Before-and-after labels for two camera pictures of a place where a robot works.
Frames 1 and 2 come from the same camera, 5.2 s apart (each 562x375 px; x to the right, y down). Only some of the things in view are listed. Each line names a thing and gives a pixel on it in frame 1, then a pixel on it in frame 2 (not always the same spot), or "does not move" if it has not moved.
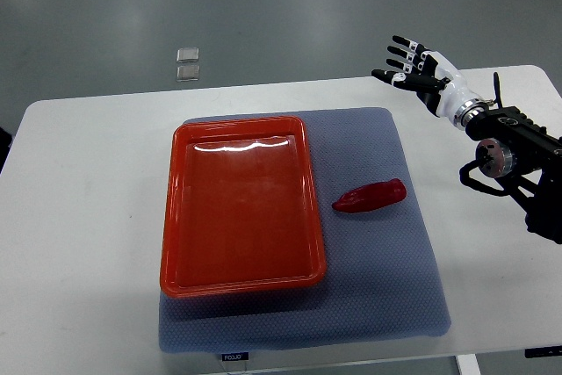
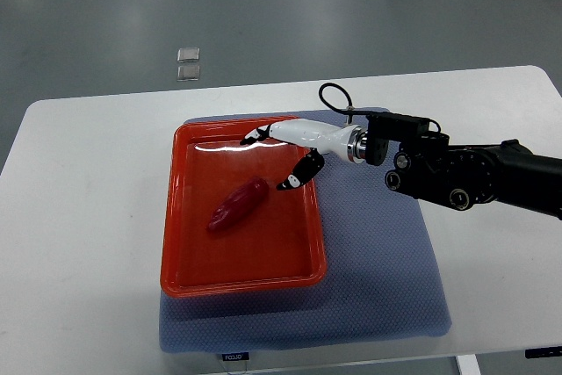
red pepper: [371, 196] → [238, 204]
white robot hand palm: [455, 93] → [326, 138]
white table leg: [468, 364] does not move
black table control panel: [555, 350] does not move
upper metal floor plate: [190, 54] does not move
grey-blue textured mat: [379, 279] does not move
